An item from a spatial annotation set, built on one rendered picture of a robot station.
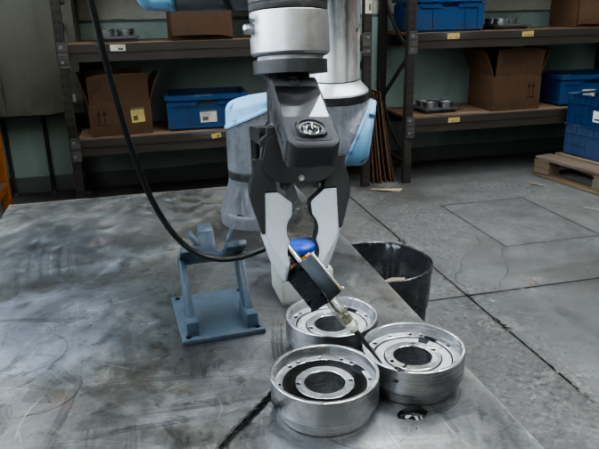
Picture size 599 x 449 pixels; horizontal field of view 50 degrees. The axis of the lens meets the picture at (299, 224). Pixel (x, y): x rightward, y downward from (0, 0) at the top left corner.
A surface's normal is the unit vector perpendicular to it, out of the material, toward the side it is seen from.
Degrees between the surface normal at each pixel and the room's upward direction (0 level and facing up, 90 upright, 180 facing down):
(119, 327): 0
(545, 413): 0
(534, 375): 0
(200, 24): 83
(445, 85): 90
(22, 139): 90
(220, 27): 83
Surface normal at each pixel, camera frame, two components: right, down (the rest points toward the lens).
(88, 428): -0.02, -0.95
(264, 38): -0.59, 0.18
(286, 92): 0.10, -0.76
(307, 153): 0.17, 0.66
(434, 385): 0.24, 0.31
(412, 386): -0.17, 0.32
